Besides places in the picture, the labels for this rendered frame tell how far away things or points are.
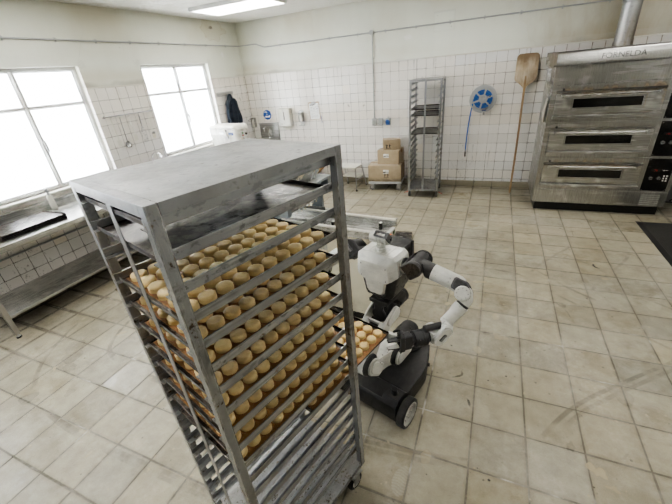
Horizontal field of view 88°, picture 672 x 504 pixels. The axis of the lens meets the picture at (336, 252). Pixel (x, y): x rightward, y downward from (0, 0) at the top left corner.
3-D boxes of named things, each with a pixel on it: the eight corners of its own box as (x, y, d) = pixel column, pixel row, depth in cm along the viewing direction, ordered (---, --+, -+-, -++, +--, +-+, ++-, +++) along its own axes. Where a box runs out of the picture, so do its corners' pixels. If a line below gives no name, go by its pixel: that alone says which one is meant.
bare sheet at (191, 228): (256, 177, 143) (255, 173, 142) (329, 189, 119) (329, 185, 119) (98, 230, 103) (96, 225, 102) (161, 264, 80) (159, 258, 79)
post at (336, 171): (360, 458, 192) (333, 143, 114) (364, 461, 190) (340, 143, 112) (357, 463, 190) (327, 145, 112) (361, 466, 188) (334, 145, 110)
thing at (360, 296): (314, 308, 339) (302, 223, 297) (331, 289, 365) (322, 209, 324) (381, 326, 307) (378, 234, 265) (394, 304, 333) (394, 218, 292)
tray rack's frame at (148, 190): (302, 423, 223) (246, 137, 141) (367, 472, 193) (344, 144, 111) (217, 513, 181) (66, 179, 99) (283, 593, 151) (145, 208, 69)
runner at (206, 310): (335, 233, 131) (334, 226, 129) (341, 235, 129) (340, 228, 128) (176, 326, 88) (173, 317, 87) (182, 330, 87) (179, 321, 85)
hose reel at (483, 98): (490, 155, 589) (498, 83, 539) (489, 157, 575) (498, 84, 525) (464, 155, 605) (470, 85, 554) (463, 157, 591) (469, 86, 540)
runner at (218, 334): (337, 254, 135) (336, 248, 133) (343, 256, 133) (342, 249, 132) (186, 353, 92) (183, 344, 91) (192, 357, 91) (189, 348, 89)
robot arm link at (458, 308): (455, 324, 181) (481, 296, 177) (452, 325, 172) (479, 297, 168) (439, 309, 185) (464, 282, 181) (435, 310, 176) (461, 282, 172)
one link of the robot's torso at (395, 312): (351, 367, 221) (380, 301, 230) (374, 380, 211) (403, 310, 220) (340, 364, 209) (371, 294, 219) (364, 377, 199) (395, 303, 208)
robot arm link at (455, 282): (479, 283, 179) (439, 265, 189) (477, 283, 167) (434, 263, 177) (469, 303, 180) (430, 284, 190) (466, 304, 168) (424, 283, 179)
